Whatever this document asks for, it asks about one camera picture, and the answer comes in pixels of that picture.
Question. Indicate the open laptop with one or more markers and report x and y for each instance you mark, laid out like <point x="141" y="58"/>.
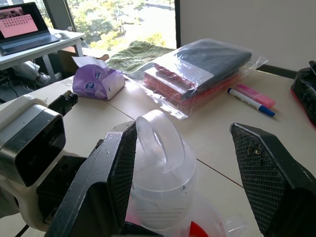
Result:
<point x="22" y="29"/>

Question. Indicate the pink highlighter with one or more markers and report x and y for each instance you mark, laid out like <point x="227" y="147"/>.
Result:
<point x="256" y="95"/>

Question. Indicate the white computer mouse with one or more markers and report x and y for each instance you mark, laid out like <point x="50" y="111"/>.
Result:
<point x="61" y="35"/>

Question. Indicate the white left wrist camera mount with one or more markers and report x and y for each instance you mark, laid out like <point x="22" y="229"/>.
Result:
<point x="27" y="138"/>

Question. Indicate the black and red bag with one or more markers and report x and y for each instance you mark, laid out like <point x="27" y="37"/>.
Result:
<point x="304" y="96"/>

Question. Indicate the clear bag of folded cloths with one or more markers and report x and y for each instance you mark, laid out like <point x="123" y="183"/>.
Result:
<point x="195" y="71"/>

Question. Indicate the purple tissue pack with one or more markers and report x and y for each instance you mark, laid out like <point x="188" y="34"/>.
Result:
<point x="93" y="81"/>

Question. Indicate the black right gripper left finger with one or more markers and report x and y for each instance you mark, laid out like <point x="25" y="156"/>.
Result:
<point x="98" y="172"/>

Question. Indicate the clear plastic jug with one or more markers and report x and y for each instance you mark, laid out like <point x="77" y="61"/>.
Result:
<point x="170" y="153"/>

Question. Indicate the white side table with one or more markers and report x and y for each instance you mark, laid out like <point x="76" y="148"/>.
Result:
<point x="49" y="49"/>

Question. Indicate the clear plastic measuring cup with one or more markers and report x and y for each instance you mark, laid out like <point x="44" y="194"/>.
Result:
<point x="217" y="217"/>

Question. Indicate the white shoe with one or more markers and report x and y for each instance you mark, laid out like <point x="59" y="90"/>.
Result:
<point x="43" y="78"/>

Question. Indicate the green towel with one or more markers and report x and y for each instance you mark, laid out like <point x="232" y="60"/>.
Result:
<point x="138" y="55"/>

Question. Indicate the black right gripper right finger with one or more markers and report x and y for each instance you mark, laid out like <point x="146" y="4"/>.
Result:
<point x="276" y="177"/>

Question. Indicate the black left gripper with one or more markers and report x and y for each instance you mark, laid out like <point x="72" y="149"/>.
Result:
<point x="59" y="180"/>

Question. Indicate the white marker blue cap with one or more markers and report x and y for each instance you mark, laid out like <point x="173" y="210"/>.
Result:
<point x="249" y="101"/>

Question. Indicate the brown cardboard box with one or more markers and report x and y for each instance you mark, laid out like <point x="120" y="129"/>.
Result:
<point x="67" y="59"/>

